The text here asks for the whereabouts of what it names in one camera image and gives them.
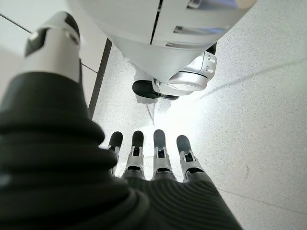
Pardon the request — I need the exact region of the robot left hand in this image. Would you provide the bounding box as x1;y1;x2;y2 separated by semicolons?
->
0;11;243;230

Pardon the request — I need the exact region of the wide white cabinet door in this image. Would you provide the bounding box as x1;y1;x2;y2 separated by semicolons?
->
0;14;105;118

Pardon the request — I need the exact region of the dark cabinet toe kick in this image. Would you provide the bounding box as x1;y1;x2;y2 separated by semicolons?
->
88;38;113;118

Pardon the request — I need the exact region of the black-tipped robot left foot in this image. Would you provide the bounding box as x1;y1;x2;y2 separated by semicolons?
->
132;42;218;100

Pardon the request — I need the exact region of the narrow white cabinet door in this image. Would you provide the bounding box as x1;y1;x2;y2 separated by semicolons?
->
0;0;112;74

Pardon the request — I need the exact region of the white robot left leg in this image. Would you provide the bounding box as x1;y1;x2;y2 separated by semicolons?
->
66;0;259;80

